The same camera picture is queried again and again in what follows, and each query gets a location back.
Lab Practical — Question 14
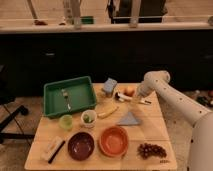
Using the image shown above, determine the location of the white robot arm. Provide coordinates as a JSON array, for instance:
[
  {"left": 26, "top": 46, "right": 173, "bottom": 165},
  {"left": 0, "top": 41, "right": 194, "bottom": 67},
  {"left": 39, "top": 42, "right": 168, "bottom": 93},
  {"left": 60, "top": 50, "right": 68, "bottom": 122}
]
[{"left": 136, "top": 70, "right": 213, "bottom": 171}]

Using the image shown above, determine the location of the orange red bowl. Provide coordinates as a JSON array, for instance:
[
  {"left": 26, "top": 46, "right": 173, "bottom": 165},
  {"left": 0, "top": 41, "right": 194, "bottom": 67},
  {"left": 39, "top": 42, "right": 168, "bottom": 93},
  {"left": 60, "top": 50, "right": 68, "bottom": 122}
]
[{"left": 98, "top": 126, "right": 129, "bottom": 157}]

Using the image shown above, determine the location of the dark purple bowl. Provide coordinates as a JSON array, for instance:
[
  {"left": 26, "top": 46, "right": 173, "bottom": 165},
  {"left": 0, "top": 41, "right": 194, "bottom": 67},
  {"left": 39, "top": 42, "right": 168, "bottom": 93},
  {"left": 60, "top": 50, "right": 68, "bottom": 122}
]
[{"left": 68, "top": 132, "right": 95, "bottom": 161}]

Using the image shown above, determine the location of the orange fruit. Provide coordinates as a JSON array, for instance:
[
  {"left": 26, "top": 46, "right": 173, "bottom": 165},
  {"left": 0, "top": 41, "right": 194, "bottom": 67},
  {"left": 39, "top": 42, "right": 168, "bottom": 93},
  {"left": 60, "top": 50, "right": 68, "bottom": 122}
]
[{"left": 124, "top": 86, "right": 135, "bottom": 97}]

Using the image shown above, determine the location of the blue grey folded cloth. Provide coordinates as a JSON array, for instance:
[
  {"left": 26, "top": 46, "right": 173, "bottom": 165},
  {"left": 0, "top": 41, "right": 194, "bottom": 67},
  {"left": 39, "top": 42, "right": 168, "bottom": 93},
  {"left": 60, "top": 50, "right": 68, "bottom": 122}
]
[{"left": 117, "top": 112, "right": 141, "bottom": 126}]

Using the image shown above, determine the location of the blue sponge block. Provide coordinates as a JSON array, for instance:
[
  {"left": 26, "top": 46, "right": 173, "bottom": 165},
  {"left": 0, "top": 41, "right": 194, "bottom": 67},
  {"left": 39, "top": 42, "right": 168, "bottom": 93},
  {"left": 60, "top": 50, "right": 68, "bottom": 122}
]
[{"left": 102, "top": 78, "right": 117, "bottom": 97}]

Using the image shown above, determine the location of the bunch of dark grapes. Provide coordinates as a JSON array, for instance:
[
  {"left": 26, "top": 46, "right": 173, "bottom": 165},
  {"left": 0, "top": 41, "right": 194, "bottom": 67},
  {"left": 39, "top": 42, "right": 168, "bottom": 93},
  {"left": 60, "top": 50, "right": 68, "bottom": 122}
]
[{"left": 137, "top": 143, "right": 167, "bottom": 159}]

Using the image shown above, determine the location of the white cup with green item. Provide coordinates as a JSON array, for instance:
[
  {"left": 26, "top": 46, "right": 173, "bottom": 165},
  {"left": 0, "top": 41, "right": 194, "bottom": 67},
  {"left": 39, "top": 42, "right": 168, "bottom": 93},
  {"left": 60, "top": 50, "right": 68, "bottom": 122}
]
[{"left": 81, "top": 110, "right": 97, "bottom": 128}]

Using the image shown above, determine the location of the light green cup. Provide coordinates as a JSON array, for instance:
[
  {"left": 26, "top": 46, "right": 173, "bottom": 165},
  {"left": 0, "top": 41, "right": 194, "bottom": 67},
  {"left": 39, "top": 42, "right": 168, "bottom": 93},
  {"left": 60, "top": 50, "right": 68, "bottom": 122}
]
[{"left": 59, "top": 115, "right": 72, "bottom": 130}]

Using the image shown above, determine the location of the green plastic tray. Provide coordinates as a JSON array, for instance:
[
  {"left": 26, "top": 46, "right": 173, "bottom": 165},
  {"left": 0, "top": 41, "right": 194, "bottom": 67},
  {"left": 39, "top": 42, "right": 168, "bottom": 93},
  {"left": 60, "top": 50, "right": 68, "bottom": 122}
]
[{"left": 43, "top": 76, "right": 97, "bottom": 119}]

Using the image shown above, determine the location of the black office chair base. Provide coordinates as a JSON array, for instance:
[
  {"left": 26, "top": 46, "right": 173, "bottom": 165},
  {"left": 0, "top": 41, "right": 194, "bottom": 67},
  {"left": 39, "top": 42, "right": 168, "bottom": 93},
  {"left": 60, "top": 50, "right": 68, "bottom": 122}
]
[{"left": 0, "top": 66, "right": 36, "bottom": 144}]

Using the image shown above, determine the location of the white scrub brush black handle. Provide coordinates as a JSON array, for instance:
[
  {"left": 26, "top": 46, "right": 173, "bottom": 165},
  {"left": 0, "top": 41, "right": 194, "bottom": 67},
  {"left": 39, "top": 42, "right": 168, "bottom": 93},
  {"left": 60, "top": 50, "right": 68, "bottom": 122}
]
[{"left": 41, "top": 136, "right": 65, "bottom": 163}]

